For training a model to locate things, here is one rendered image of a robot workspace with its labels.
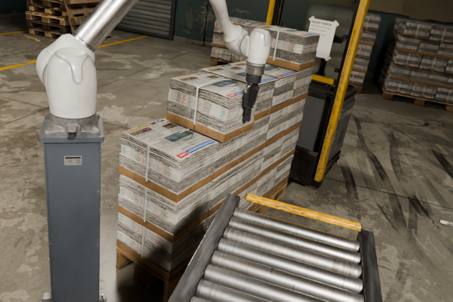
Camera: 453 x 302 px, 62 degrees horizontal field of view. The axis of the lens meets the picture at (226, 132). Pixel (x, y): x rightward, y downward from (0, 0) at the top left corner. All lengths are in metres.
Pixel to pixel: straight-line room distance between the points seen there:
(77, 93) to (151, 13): 8.08
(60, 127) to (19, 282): 1.12
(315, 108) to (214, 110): 1.60
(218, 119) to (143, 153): 0.38
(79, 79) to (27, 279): 1.29
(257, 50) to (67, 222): 1.06
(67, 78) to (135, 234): 1.00
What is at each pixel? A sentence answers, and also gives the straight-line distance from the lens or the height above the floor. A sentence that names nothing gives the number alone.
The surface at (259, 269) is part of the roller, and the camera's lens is 1.19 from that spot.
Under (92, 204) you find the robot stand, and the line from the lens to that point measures 1.54.
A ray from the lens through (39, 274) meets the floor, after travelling 2.35.
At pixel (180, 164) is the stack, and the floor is 0.80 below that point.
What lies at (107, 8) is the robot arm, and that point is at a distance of 1.58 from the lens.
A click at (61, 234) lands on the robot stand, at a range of 1.62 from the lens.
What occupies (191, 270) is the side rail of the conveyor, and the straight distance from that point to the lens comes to 1.14.
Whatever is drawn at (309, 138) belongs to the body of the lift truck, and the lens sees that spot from 3.37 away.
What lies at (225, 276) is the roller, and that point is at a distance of 1.15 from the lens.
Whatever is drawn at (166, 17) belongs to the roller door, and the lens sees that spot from 9.23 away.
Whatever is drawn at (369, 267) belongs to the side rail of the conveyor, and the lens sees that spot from 1.34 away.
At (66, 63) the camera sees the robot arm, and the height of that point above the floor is 1.24.
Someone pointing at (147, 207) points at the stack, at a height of 0.49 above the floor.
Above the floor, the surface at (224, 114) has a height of 0.98.
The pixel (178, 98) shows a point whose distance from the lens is 1.95.
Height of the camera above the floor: 1.58
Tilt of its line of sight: 22 degrees down
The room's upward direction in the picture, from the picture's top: 8 degrees clockwise
